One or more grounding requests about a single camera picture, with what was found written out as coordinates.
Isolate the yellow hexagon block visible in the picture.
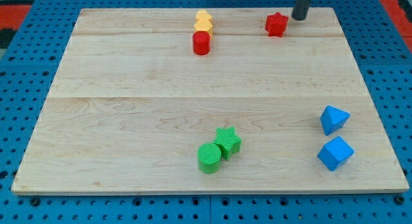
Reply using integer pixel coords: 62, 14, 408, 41
194, 19, 213, 39

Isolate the blue triangular block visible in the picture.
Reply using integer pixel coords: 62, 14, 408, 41
320, 106, 350, 136

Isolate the yellow heart block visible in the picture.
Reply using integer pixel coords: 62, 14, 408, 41
196, 9, 212, 23

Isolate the green star block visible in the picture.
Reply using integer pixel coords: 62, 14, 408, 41
213, 127, 241, 160

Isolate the blue cube block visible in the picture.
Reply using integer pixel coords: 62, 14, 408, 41
317, 136, 355, 171

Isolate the wooden board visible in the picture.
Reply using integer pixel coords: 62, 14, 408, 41
12, 8, 409, 196

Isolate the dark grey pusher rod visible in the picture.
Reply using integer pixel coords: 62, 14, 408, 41
292, 0, 312, 21

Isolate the red star block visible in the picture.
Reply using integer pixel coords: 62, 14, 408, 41
265, 12, 289, 37

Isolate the green cylinder block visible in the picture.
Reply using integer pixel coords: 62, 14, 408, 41
197, 143, 221, 174

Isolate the red cylinder block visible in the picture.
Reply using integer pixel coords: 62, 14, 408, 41
192, 31, 211, 55

